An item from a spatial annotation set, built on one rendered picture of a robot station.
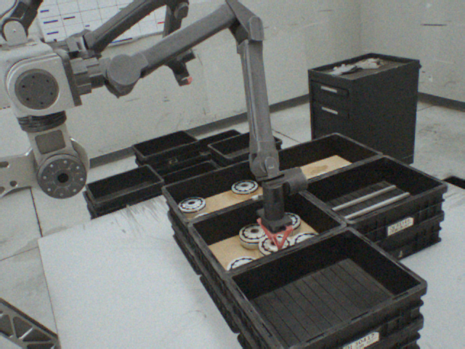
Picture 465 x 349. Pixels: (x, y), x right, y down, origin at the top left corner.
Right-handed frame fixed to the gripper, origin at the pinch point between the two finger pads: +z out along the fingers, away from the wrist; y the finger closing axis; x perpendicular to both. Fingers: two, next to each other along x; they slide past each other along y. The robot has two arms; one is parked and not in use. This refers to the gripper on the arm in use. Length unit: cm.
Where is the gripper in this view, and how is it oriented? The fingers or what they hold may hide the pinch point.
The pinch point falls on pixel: (275, 241)
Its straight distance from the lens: 129.5
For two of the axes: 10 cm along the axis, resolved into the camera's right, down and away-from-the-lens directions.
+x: -9.0, 2.7, -3.3
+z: 0.9, 8.8, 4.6
